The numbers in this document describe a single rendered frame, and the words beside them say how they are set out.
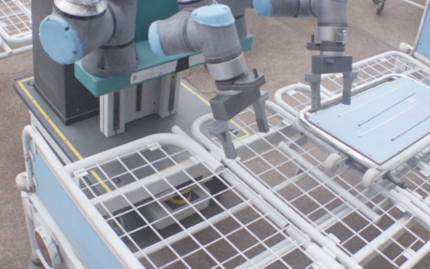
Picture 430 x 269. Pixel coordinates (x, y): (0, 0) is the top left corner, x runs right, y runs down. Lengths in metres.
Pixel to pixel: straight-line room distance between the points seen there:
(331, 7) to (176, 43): 0.49
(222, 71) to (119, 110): 0.83
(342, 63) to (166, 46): 0.55
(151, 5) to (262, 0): 0.43
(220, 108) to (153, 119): 0.92
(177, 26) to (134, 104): 0.87
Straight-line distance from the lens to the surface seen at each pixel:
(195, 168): 1.71
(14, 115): 2.74
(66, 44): 1.38
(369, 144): 1.77
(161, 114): 2.13
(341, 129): 1.82
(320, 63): 1.49
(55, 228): 1.39
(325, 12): 1.50
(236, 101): 1.24
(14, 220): 2.16
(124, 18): 1.53
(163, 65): 1.70
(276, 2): 1.54
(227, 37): 1.19
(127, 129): 2.06
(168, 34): 1.24
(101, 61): 1.59
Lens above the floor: 1.53
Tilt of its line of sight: 34 degrees down
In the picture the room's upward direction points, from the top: 9 degrees clockwise
